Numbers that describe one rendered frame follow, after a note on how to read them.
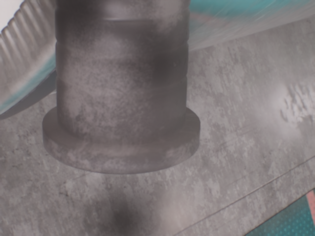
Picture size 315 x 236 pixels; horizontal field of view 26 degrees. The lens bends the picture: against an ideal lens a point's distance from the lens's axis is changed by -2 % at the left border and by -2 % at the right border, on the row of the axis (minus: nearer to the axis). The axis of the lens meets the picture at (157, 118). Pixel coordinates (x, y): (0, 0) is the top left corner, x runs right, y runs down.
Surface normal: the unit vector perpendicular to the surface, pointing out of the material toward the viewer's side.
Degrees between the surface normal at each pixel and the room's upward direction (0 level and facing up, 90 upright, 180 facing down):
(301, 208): 0
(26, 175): 0
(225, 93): 0
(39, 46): 94
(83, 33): 78
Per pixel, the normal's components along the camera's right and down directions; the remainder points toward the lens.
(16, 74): -0.70, 0.27
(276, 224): 0.66, -0.15
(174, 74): 0.76, 0.25
